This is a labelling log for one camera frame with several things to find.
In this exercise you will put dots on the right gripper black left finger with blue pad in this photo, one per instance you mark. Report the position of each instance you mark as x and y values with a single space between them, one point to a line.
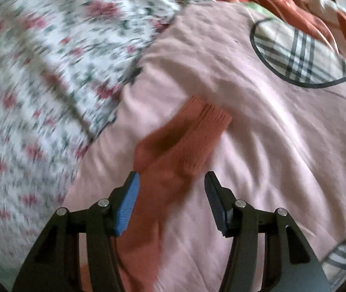
53 263

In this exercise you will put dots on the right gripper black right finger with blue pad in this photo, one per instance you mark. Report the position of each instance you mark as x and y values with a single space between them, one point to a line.
290 263

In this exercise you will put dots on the rust orange knit garment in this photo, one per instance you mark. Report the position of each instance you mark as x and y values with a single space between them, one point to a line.
260 87

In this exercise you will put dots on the pink quilt with plaid hearts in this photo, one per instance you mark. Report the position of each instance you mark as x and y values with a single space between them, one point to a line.
109 160

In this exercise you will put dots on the white floral bed sheet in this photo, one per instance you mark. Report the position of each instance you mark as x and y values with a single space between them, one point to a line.
63 64

